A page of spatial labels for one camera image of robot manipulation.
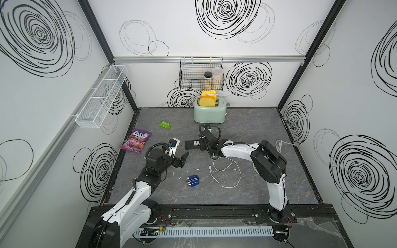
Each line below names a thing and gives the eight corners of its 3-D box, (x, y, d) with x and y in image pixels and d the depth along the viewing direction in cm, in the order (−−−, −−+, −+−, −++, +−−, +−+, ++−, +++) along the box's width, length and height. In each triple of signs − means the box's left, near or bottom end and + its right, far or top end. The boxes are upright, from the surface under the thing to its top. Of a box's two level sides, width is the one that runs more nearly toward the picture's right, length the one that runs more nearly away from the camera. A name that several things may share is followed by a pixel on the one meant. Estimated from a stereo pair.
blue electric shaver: (186, 187, 84) (185, 185, 81) (187, 177, 88) (186, 175, 85) (199, 187, 84) (199, 185, 81) (199, 177, 88) (199, 175, 85)
